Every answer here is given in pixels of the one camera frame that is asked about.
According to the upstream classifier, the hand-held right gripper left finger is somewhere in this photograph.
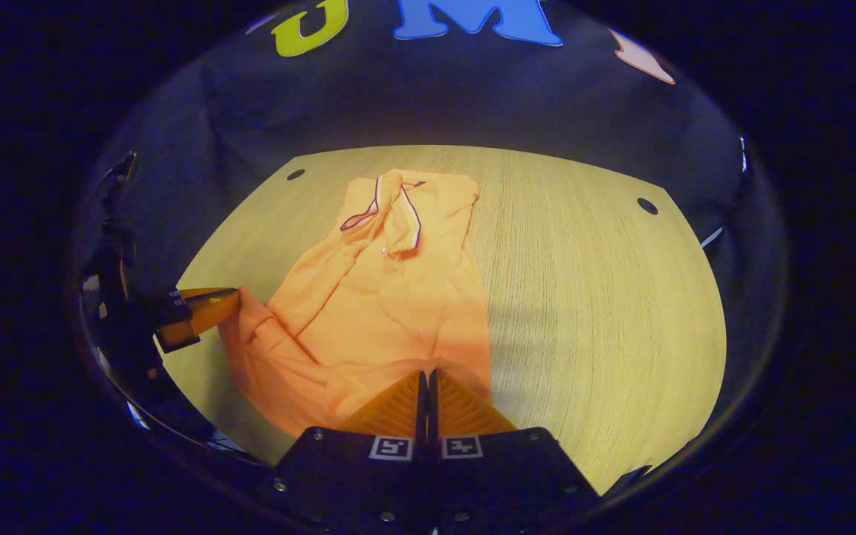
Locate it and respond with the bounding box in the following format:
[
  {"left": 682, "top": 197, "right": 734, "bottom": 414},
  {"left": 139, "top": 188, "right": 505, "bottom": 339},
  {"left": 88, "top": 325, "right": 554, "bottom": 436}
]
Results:
[{"left": 270, "top": 370, "right": 429, "bottom": 535}]

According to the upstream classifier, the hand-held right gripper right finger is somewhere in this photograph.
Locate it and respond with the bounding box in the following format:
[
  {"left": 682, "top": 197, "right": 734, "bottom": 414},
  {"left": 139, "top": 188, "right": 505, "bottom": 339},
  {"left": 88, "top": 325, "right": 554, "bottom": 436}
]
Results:
[{"left": 428, "top": 370, "right": 600, "bottom": 535}]

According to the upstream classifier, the orange T-shirt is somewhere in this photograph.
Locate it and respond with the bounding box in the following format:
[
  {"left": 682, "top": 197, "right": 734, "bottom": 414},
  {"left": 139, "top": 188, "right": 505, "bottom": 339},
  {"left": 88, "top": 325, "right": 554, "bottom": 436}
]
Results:
[{"left": 218, "top": 169, "right": 493, "bottom": 439}]

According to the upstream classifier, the black backdrop cloth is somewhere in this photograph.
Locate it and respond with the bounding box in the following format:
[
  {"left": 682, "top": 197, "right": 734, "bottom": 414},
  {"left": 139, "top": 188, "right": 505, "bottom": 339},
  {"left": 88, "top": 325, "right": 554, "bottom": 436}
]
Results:
[{"left": 75, "top": 0, "right": 779, "bottom": 447}]

